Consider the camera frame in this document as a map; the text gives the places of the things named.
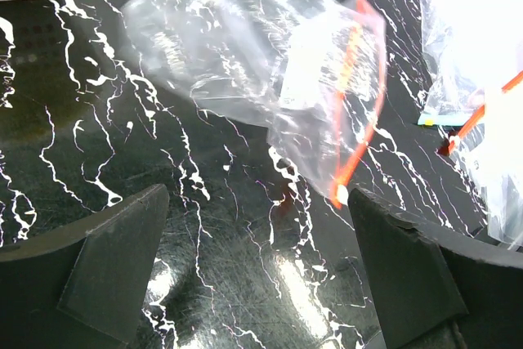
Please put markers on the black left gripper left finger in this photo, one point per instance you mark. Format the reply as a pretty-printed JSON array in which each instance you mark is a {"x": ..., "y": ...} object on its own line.
[{"x": 82, "y": 285}]

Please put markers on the clear bag orange zipper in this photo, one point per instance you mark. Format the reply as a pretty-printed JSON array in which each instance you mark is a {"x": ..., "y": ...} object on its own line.
[{"x": 311, "y": 72}]

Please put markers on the clear bag red zipper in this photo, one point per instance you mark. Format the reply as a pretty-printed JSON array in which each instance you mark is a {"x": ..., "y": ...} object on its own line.
[{"x": 488, "y": 147}]

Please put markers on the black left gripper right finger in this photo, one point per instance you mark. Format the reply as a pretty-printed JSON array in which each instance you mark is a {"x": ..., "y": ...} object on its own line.
[{"x": 433, "y": 287}]

